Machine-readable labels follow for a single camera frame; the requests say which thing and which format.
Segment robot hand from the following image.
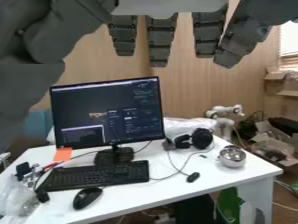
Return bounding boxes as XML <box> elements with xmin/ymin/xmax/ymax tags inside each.
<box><xmin>0</xmin><ymin>0</ymin><xmax>298</xmax><ymax>152</ymax></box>

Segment black monitor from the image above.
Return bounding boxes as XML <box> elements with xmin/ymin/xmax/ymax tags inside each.
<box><xmin>49</xmin><ymin>76</ymin><xmax>167</xmax><ymax>167</ymax></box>

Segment orange sticky note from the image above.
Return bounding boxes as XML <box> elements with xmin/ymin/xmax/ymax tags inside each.
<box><xmin>53</xmin><ymin>147</ymin><xmax>75</xmax><ymax>164</ymax></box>

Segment small black clip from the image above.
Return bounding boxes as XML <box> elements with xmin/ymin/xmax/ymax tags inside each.
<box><xmin>15</xmin><ymin>161</ymin><xmax>34</xmax><ymax>182</ymax></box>

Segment black keyboard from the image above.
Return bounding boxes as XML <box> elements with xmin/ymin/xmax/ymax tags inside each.
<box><xmin>37</xmin><ymin>159</ymin><xmax>152</xmax><ymax>193</ymax></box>

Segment black headphones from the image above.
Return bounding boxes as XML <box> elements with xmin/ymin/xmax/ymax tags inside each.
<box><xmin>172</xmin><ymin>127</ymin><xmax>216</xmax><ymax>151</ymax></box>

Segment small white jointed device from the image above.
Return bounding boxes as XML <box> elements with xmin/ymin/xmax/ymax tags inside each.
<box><xmin>204</xmin><ymin>103</ymin><xmax>247</xmax><ymax>142</ymax></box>

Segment clear plastic bag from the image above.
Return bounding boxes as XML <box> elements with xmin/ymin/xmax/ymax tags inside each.
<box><xmin>0</xmin><ymin>173</ymin><xmax>43</xmax><ymax>224</ymax></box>

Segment black mouse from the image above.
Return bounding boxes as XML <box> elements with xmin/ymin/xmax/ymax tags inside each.
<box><xmin>72</xmin><ymin>186</ymin><xmax>106</xmax><ymax>211</ymax></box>

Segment white desk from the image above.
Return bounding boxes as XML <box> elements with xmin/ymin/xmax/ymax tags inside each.
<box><xmin>0</xmin><ymin>131</ymin><xmax>285</xmax><ymax>224</ymax></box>

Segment small black dongle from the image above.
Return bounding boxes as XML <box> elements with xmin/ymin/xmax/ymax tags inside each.
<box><xmin>186</xmin><ymin>171</ymin><xmax>203</xmax><ymax>184</ymax></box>

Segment round metal bowl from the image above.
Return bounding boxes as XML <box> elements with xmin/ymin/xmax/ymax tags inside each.
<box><xmin>217</xmin><ymin>144</ymin><xmax>248</xmax><ymax>169</ymax></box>

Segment open cardboard box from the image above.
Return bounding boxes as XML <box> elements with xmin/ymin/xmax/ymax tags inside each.
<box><xmin>249</xmin><ymin>116</ymin><xmax>298</xmax><ymax>168</ymax></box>

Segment green bag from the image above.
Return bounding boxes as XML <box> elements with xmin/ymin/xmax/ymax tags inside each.
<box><xmin>216</xmin><ymin>187</ymin><xmax>247</xmax><ymax>224</ymax></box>

